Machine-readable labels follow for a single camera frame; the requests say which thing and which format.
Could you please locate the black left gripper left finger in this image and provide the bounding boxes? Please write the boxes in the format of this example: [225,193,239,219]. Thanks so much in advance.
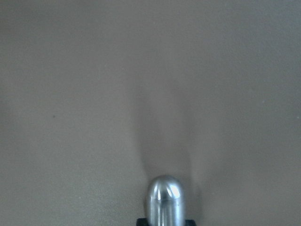
[136,218,147,226]

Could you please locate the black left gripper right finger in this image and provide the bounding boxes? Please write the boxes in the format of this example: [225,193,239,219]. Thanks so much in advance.
[185,219,196,226]

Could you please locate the steel muddler black tip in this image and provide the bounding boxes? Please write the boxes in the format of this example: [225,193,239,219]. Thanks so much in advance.
[146,175,185,226]

